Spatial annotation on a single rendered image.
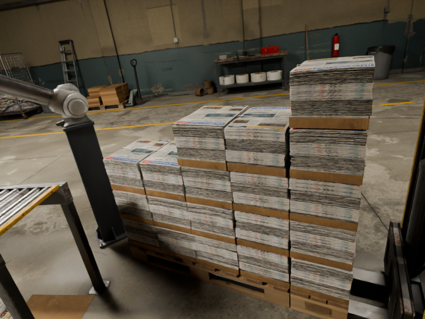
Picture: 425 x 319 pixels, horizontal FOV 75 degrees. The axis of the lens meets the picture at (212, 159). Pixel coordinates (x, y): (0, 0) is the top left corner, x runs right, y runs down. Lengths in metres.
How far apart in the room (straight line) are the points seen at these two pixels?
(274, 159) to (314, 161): 0.17
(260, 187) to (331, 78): 0.57
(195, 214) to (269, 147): 0.62
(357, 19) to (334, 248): 7.49
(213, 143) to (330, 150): 0.53
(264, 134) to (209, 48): 7.01
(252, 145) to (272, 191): 0.24
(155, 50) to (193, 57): 1.08
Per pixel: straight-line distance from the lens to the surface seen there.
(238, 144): 1.29
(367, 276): 1.96
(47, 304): 2.28
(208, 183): 1.47
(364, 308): 1.81
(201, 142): 1.37
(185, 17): 8.25
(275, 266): 1.63
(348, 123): 1.16
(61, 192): 1.77
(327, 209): 1.33
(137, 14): 8.60
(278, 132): 1.20
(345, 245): 1.43
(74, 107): 1.90
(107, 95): 8.01
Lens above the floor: 1.44
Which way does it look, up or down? 24 degrees down
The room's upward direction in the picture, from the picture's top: 8 degrees counter-clockwise
